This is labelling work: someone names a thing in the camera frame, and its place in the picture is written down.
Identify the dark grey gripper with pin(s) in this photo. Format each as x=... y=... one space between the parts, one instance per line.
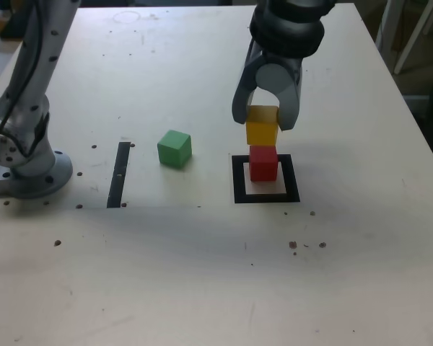
x=288 y=62

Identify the yellow cube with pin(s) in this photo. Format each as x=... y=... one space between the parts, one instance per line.
x=261 y=133

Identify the red cube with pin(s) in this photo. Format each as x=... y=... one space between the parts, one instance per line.
x=262 y=166

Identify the green cube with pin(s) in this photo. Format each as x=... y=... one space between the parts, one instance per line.
x=173 y=149

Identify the black tape square outline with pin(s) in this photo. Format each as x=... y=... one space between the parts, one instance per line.
x=238 y=194

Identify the black tape strip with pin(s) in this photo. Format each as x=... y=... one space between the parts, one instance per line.
x=117 y=180

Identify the white furniture frame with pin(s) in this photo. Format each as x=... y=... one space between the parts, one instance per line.
x=415 y=36

